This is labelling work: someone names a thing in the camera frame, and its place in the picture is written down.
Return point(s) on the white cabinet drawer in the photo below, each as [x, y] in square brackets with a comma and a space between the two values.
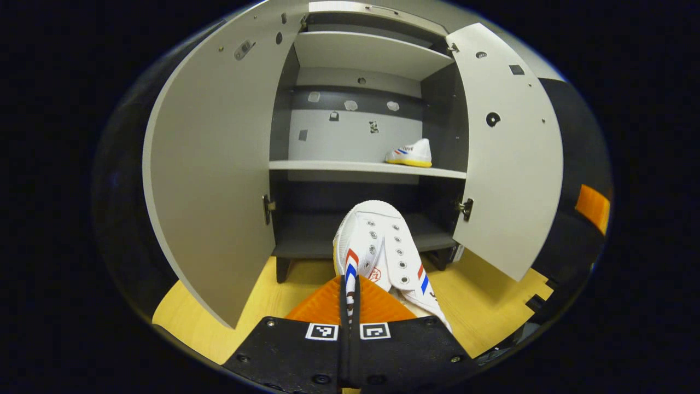
[350, 8]

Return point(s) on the black backdrop cloth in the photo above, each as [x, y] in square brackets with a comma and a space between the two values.
[574, 137]

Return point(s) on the small white box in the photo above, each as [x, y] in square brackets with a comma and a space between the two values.
[458, 253]

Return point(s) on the white striped shoe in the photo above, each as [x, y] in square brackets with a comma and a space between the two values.
[415, 150]
[383, 235]

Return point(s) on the white shoe cabinet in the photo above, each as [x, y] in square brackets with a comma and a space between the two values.
[361, 54]

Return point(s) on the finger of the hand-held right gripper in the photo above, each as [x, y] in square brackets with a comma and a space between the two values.
[593, 208]

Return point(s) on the white cabinet door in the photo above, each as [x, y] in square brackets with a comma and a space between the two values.
[219, 164]
[514, 164]

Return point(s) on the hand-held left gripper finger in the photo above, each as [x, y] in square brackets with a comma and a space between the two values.
[344, 361]
[354, 361]

